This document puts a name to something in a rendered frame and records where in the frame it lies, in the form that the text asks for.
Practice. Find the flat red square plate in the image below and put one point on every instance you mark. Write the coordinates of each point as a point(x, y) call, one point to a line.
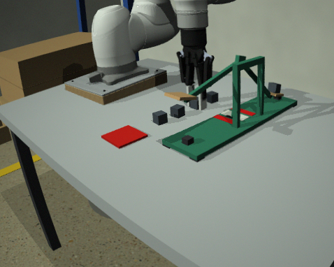
point(124, 136)

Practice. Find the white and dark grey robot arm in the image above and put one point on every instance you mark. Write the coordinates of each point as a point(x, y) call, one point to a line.
point(117, 34)

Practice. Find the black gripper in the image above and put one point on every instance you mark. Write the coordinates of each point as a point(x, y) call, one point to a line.
point(194, 42)

